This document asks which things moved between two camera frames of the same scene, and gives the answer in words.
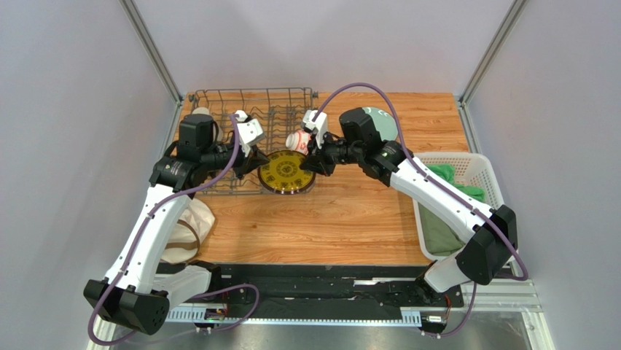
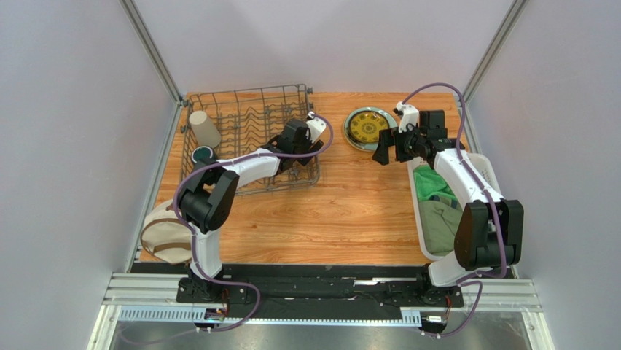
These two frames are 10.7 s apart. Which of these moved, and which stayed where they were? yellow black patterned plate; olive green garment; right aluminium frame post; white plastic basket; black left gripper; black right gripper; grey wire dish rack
Moved: black right gripper; yellow black patterned plate; black left gripper
Stayed: olive green garment; grey wire dish rack; right aluminium frame post; white plastic basket
